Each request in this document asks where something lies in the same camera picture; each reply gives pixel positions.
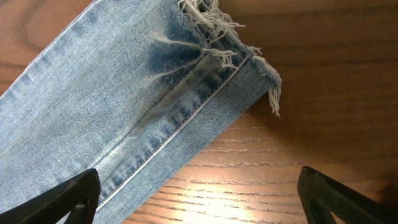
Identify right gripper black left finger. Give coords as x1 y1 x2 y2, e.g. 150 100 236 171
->
1 169 101 224

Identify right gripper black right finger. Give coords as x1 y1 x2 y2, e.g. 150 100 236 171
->
297 166 397 224

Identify light blue denim jeans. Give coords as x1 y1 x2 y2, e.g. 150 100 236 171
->
1 1 281 223

